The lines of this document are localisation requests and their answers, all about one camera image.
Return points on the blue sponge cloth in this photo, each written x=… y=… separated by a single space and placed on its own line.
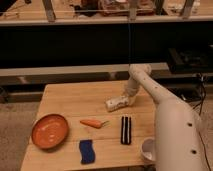
x=87 y=151

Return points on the wooden table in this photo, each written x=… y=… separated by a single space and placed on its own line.
x=79 y=101

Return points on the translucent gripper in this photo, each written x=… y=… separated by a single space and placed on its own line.
x=131 y=100

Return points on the orange ceramic bowl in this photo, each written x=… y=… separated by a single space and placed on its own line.
x=50 y=131

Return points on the white cup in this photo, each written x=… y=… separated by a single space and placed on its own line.
x=148 y=149

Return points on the orange toy carrot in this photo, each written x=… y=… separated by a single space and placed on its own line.
x=92 y=123

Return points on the black white striped cloth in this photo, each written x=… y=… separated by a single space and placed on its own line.
x=126 y=125

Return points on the white plastic bottle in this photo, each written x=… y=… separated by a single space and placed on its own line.
x=117 y=103

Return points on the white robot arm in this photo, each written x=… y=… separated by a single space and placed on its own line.
x=178 y=146

